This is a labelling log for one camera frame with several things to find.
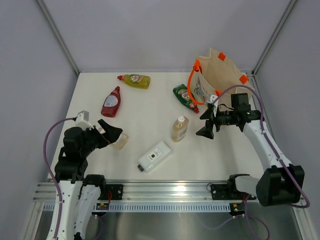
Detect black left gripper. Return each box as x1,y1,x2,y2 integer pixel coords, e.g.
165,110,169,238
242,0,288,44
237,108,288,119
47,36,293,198
80,119,122,157

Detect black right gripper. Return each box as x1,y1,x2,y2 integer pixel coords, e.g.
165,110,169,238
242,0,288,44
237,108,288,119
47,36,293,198
196,106,237,139

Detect clear pale soap bottle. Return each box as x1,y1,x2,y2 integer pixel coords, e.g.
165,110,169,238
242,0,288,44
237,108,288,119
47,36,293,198
110,132,129,151

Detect amber liquid bottle white cap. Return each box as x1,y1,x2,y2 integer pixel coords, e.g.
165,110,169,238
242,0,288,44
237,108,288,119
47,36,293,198
171,115,189,143

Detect white rectangular bottle black cap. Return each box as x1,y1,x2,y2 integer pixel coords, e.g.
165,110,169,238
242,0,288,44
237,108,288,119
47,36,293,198
137,141,172,173

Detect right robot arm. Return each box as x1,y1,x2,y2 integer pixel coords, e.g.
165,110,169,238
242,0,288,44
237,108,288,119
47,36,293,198
196,93,305,207

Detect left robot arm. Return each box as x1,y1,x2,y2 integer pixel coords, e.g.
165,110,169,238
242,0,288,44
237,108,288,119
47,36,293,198
47,117,123,240

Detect red dish soap bottle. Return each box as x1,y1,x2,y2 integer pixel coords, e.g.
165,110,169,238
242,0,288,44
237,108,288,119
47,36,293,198
100,86,121,118

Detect green dish soap bottle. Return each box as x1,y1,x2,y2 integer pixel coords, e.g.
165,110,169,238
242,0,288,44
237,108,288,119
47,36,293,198
172,84,199,114

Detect yellow dish soap bottle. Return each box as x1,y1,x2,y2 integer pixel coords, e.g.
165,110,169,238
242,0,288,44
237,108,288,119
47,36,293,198
117,74,151,89

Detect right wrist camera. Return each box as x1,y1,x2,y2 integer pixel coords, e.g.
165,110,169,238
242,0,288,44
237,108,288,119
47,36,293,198
204,94,219,107

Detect beige canvas bag orange handles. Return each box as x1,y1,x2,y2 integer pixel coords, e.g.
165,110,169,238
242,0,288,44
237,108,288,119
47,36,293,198
187,48,254,107

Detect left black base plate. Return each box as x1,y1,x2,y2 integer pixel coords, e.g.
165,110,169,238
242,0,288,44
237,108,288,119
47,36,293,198
98,184,124,201

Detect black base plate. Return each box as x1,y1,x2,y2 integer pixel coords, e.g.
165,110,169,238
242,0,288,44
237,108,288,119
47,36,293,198
98,184,124,201
208,183,247,201

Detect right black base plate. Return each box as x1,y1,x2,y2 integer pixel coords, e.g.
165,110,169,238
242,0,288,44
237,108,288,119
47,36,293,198
208,183,247,201

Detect aluminium mounting rail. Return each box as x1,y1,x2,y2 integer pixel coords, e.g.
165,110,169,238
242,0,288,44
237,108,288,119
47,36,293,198
32,181,244,203

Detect white slotted cable duct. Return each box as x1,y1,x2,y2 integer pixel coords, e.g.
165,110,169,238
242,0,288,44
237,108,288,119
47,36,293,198
42,202,232,213

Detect left aluminium frame post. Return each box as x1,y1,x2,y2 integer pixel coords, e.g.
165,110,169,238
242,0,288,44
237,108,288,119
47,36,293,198
35,0,81,77

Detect aluminium frame post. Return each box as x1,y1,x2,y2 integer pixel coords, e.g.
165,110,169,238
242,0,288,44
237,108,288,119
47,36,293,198
251,0,299,77
35,0,81,77

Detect right aluminium frame post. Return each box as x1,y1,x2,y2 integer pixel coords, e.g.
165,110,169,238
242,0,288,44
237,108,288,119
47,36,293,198
251,0,299,77

